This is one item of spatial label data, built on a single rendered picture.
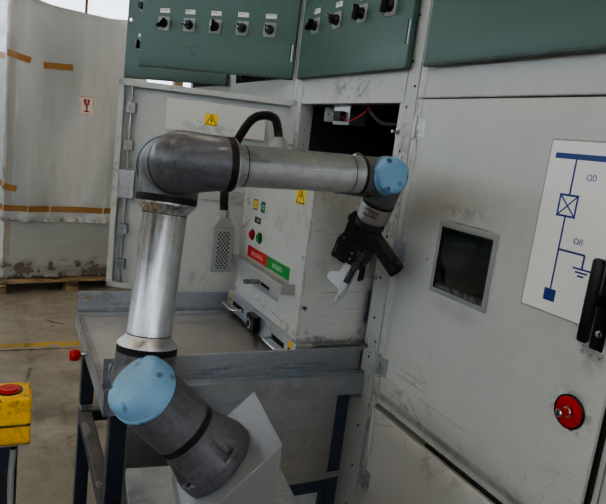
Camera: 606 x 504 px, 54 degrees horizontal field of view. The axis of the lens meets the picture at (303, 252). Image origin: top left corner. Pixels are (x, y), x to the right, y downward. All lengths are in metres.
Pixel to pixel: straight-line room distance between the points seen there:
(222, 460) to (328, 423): 0.65
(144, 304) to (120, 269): 1.13
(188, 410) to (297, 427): 0.63
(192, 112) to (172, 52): 0.31
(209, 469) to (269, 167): 0.53
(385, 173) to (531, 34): 0.37
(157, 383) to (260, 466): 0.22
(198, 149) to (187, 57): 1.32
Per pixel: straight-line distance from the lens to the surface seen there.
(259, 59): 2.20
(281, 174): 1.08
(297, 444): 1.68
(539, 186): 1.17
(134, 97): 2.23
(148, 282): 1.15
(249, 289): 1.89
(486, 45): 1.34
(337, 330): 1.64
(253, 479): 1.08
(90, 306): 1.96
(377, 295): 1.59
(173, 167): 1.04
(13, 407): 1.29
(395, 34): 1.61
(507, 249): 1.21
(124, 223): 2.26
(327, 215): 1.54
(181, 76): 2.96
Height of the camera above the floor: 1.44
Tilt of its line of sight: 10 degrees down
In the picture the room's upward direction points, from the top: 7 degrees clockwise
